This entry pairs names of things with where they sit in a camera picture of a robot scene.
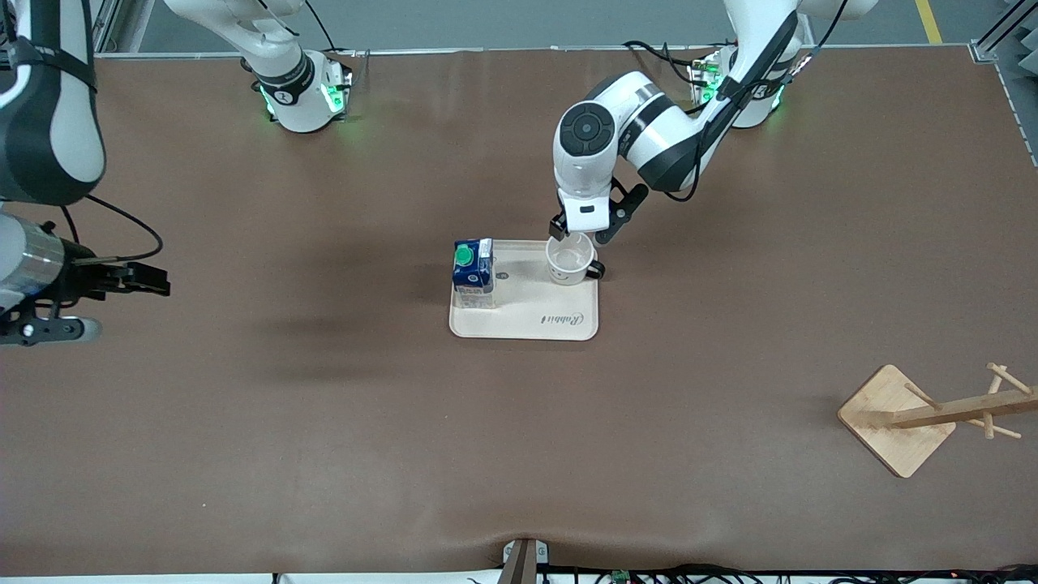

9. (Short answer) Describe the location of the white smiley mug black handle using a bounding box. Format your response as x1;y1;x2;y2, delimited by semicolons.
545;230;607;286

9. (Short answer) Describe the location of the blue milk carton green cap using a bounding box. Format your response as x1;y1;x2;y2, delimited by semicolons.
451;238;496;311

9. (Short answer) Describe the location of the wooden cup rack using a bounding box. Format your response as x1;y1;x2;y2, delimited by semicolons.
837;362;1038;479

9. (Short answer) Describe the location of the cream rectangular tray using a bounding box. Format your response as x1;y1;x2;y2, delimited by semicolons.
448;238;600;341

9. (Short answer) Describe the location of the brown table cover mat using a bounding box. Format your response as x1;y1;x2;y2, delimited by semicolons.
0;47;1038;578

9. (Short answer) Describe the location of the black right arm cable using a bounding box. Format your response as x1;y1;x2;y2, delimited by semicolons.
61;193;165;262

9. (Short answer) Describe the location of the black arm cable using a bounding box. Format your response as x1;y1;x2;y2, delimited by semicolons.
677;0;848;204
61;193;165;262

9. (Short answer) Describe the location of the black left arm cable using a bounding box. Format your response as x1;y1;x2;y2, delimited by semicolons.
677;0;848;204

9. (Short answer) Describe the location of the black left base cable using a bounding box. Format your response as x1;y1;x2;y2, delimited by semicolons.
623;39;708;87

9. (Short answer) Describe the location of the black base cable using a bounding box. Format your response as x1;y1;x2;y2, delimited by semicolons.
623;39;708;87
304;0;371;62

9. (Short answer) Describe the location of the black right base cable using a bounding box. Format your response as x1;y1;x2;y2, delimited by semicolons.
304;0;371;62

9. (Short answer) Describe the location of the brown camera post mount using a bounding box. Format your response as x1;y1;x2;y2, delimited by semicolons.
496;537;551;584

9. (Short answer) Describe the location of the aluminium frame corner profile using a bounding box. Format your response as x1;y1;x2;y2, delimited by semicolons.
972;0;1038;64

